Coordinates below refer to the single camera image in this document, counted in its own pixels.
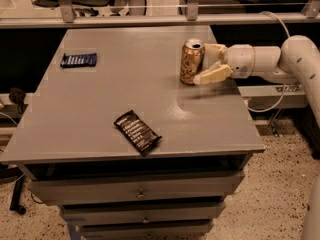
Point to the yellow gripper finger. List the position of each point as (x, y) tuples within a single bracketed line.
[(215, 73), (214, 53)]

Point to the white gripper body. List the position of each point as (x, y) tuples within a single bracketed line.
[(240, 61)]

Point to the orange soda can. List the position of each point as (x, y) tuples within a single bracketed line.
[(192, 57)]

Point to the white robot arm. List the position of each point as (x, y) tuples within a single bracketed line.
[(280, 200)]

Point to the black snack bar wrapper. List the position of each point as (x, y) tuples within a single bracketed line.
[(137, 132)]

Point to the grey drawer cabinet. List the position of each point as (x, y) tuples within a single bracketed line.
[(126, 150)]

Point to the blue snack bar wrapper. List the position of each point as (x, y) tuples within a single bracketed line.
[(80, 60)]

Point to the bottom drawer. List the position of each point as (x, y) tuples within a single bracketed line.
[(139, 230)]

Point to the top drawer with knob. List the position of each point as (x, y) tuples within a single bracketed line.
[(136, 188)]

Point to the drawer with knob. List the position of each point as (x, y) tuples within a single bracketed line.
[(144, 213), (136, 188)]

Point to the middle drawer with knob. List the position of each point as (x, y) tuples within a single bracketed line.
[(144, 213)]

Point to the dark object on left ledge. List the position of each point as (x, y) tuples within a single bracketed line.
[(17, 96)]

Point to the metal railing frame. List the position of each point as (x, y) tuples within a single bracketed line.
[(63, 13)]

